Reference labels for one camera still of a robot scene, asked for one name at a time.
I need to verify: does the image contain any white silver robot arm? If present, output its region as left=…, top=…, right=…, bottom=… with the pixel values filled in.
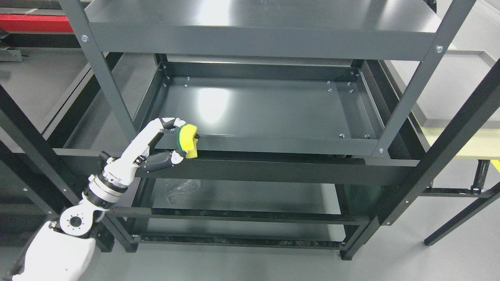
left=11, top=172, right=134, bottom=281

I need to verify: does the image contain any red metal beam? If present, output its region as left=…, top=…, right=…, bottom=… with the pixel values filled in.
left=0, top=14, right=74, bottom=33

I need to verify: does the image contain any clear plastic bag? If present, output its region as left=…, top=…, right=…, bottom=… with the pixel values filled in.
left=164, top=178, right=202, bottom=206

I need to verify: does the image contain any green yellow sponge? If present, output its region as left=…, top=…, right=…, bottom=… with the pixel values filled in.
left=177, top=123, right=199, bottom=159

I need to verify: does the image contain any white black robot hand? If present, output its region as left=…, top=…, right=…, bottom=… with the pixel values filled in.
left=99, top=117, right=187, bottom=189

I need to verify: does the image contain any black metal shelving rack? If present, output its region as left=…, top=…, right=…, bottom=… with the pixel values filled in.
left=1, top=62, right=499, bottom=260

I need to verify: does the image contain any grey metal shelf unit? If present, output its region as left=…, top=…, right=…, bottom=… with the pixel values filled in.
left=61, top=0, right=475, bottom=157

